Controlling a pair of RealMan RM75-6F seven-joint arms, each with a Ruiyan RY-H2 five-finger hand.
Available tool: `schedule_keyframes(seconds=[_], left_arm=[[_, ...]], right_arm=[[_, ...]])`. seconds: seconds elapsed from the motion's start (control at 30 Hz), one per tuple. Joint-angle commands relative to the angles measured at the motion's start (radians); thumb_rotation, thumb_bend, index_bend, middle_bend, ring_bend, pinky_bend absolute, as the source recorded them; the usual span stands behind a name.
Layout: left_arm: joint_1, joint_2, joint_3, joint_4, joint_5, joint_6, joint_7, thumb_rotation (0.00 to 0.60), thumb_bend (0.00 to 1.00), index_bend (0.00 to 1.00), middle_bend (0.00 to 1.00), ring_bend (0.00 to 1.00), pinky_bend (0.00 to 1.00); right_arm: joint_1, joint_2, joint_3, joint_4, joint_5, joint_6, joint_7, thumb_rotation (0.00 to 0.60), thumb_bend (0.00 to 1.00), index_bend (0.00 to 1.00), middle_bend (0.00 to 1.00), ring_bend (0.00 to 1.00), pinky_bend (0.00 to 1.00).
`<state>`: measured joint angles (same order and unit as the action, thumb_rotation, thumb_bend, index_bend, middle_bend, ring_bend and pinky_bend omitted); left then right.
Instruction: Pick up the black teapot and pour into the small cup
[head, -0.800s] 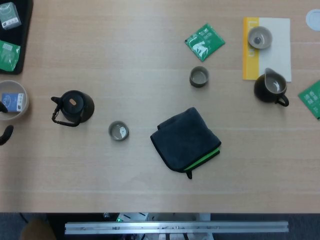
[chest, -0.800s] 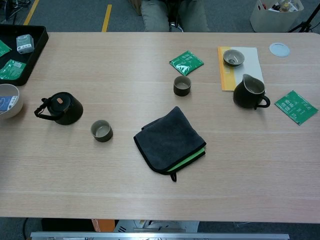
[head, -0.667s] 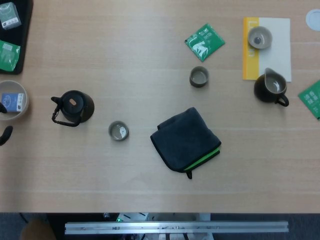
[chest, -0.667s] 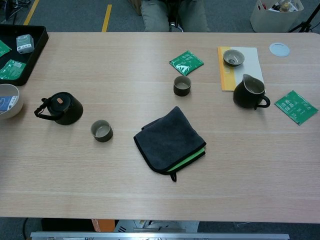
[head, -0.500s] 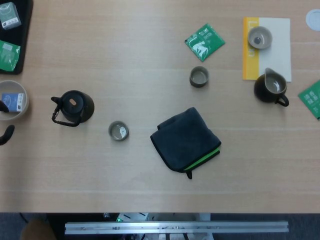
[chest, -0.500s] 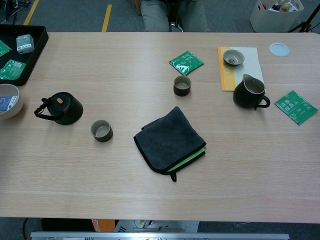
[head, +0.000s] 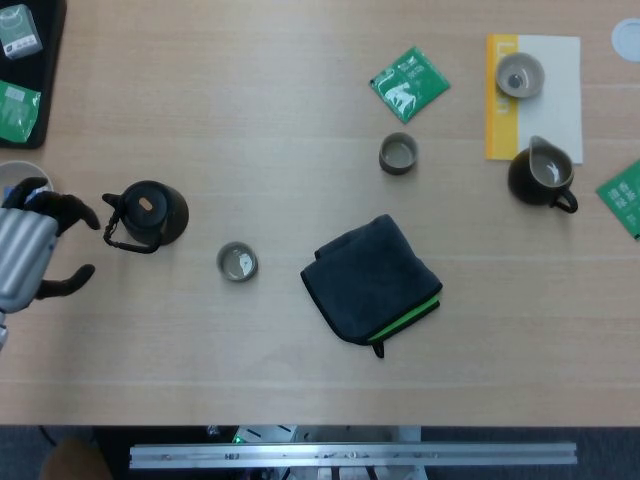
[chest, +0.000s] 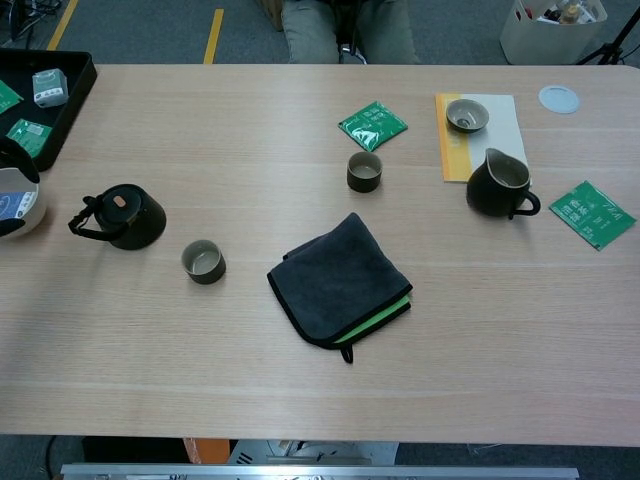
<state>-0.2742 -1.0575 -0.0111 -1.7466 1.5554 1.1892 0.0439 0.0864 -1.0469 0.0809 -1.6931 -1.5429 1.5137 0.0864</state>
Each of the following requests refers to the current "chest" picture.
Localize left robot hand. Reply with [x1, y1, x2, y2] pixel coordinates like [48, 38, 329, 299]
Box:
[0, 137, 41, 185]

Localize black teapot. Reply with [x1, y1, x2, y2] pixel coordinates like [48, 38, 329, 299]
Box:
[67, 183, 168, 251]

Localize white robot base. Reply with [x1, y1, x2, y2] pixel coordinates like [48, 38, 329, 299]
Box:
[227, 439, 399, 466]

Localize green tea packet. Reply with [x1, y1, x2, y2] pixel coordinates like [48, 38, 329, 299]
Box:
[5, 118, 53, 160]
[337, 100, 409, 153]
[548, 180, 638, 252]
[0, 79, 24, 115]

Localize blue tea packet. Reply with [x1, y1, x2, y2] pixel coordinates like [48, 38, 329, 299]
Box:
[0, 191, 39, 221]

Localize round white container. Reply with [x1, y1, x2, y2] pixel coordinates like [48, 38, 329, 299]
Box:
[0, 167, 48, 240]

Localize grey white tea packet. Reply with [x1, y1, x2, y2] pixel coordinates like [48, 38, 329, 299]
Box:
[32, 69, 69, 108]

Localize black tray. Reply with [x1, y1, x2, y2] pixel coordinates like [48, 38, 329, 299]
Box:
[0, 48, 99, 173]

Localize grey ceramic teacup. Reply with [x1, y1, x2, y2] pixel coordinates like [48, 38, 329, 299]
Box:
[180, 239, 227, 286]
[346, 151, 384, 194]

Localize seated person legs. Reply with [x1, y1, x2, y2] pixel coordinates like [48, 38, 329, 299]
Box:
[280, 0, 421, 65]

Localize dark grey folded cloth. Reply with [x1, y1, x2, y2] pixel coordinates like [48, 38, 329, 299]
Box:
[266, 212, 414, 365]

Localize orange object under table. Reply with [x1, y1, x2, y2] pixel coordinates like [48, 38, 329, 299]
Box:
[182, 438, 231, 465]

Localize grey ceramic bowl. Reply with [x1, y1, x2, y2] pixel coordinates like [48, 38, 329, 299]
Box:
[445, 98, 490, 135]

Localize black ceramic pitcher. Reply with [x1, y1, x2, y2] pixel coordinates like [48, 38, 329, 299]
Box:
[465, 147, 542, 220]

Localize yellow and white booklet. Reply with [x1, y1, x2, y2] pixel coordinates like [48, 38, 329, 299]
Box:
[434, 92, 532, 184]

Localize white storage bin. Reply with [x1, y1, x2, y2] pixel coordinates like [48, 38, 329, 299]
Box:
[499, 0, 609, 66]

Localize black tripod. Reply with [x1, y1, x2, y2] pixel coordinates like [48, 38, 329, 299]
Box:
[577, 0, 640, 66]

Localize aluminium rail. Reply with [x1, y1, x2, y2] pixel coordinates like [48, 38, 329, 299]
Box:
[59, 463, 581, 480]

